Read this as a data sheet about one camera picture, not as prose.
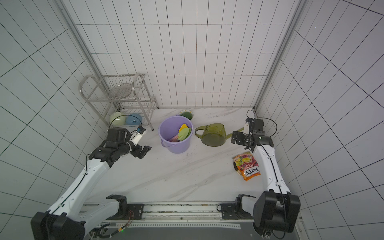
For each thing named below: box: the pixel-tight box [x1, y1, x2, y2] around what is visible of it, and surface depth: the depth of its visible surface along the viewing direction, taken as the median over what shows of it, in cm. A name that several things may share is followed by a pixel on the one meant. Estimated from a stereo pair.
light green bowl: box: [109, 111, 127, 127], surface depth 105 cm
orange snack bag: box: [232, 151, 261, 182], surface depth 87 cm
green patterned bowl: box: [178, 109, 194, 120], surface depth 112 cm
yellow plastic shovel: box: [179, 124, 189, 133], surface depth 94 cm
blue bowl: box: [125, 113, 143, 126], surface depth 106 cm
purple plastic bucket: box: [158, 115, 193, 154], surface depth 92 cm
